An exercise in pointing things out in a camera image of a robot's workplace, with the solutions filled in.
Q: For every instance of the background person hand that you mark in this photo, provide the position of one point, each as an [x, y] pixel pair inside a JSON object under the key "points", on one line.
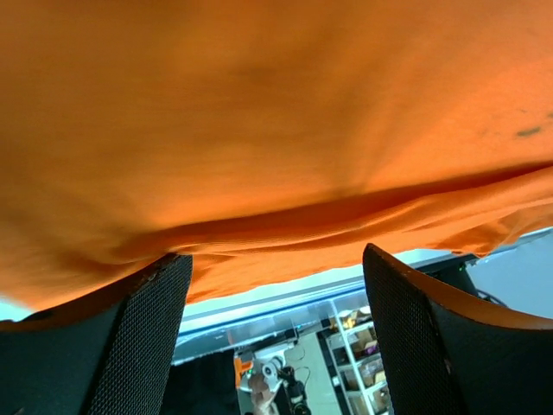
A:
{"points": [[261, 396]]}

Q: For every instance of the background storage shelf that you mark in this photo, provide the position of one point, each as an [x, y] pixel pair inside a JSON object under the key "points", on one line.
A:
{"points": [[352, 352]]}

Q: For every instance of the aluminium mounting rail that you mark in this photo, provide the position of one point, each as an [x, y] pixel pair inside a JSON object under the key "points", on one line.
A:
{"points": [[267, 301]]}

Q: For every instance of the orange t shirt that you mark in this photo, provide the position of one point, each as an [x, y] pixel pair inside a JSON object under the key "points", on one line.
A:
{"points": [[270, 140]]}

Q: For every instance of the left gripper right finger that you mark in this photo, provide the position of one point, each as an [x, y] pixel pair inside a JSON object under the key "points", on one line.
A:
{"points": [[446, 351]]}

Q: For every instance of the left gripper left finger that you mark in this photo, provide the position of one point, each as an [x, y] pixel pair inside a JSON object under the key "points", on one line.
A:
{"points": [[108, 352]]}

